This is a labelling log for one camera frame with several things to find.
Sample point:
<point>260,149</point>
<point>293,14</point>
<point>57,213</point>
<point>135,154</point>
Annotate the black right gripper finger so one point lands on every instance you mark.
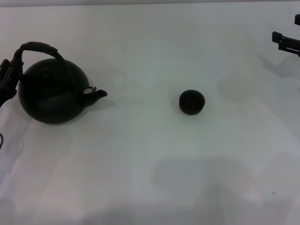
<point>290,47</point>
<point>297,18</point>

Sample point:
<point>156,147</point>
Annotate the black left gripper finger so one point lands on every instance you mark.
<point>5,71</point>
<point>18,66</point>

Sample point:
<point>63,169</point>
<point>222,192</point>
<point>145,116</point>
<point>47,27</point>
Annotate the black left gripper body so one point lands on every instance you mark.
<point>7,90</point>

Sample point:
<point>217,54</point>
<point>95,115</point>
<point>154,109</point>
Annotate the black round teapot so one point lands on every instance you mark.
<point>51,100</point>

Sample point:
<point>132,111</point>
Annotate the small dark teacup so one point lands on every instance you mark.
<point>191,102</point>

